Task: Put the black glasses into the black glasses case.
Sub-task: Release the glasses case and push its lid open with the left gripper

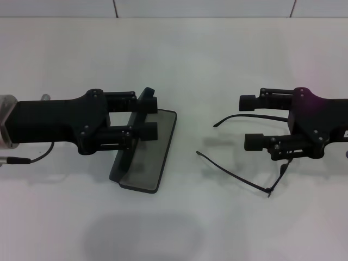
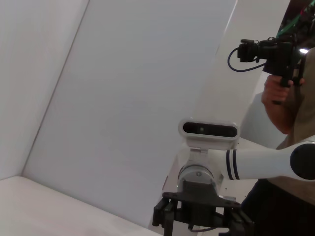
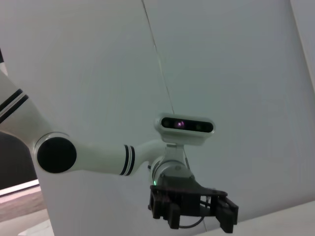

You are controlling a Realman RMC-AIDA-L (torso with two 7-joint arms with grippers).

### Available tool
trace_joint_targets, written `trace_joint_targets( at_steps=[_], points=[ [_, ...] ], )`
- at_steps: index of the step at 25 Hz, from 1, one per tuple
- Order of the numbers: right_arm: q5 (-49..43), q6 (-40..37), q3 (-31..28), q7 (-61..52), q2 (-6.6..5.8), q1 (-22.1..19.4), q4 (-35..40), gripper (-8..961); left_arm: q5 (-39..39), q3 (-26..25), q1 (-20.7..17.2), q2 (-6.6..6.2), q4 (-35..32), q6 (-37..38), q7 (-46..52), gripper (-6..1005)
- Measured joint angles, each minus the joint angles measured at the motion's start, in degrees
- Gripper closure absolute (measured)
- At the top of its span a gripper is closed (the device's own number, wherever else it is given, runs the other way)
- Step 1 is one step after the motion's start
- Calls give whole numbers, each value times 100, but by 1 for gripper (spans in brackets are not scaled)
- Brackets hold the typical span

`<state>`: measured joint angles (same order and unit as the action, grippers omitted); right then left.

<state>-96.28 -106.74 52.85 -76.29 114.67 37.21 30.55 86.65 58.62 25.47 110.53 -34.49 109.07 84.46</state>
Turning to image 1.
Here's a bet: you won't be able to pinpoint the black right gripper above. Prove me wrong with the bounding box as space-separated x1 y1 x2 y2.
239 87 348 160

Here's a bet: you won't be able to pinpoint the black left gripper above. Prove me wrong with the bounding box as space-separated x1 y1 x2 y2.
5 89 111 156

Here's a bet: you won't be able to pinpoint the black glasses case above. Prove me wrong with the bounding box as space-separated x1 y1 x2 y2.
108 86 178 195

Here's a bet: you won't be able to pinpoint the black thin-frame glasses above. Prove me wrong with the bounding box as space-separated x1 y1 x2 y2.
196 114 295 199

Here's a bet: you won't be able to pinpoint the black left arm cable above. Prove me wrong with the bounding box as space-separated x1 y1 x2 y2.
0 141 55 166

